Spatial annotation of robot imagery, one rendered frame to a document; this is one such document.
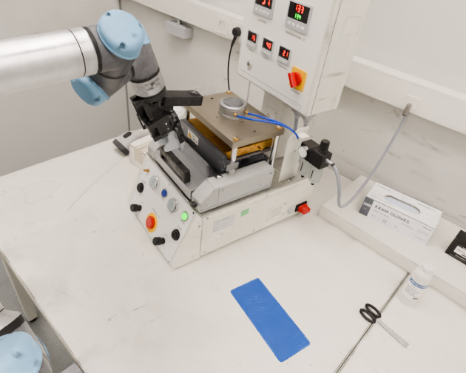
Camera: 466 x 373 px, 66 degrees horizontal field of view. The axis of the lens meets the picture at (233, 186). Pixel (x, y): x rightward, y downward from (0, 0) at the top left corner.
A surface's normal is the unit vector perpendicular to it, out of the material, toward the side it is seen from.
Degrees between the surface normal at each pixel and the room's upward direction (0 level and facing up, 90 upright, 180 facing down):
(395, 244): 0
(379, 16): 90
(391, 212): 87
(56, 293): 0
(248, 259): 0
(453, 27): 90
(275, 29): 90
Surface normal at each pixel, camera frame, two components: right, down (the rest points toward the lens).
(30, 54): 0.58, 0.02
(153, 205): -0.69, -0.07
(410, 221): -0.59, 0.40
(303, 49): -0.81, 0.28
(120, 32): 0.50, -0.18
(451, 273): 0.11, -0.78
